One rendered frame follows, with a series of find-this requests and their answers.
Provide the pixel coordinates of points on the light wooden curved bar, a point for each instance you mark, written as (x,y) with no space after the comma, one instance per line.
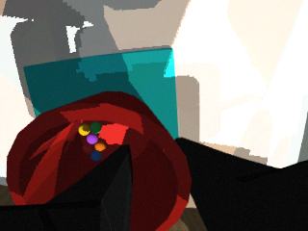
(189,221)

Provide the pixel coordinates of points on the orange marble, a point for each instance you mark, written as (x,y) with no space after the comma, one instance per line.
(100,146)

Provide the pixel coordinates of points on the purple marble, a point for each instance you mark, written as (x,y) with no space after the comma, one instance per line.
(92,138)

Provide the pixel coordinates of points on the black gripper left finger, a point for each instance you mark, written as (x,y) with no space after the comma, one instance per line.
(100,201)

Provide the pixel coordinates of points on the yellow marble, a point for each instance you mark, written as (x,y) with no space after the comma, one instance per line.
(84,129)

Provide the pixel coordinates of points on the dark green marble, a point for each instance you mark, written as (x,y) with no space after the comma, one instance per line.
(95,127)

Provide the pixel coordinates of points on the dark blue marble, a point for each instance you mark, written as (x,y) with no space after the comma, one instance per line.
(96,155)

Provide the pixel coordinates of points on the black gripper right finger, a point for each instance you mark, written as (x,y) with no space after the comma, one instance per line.
(235,194)

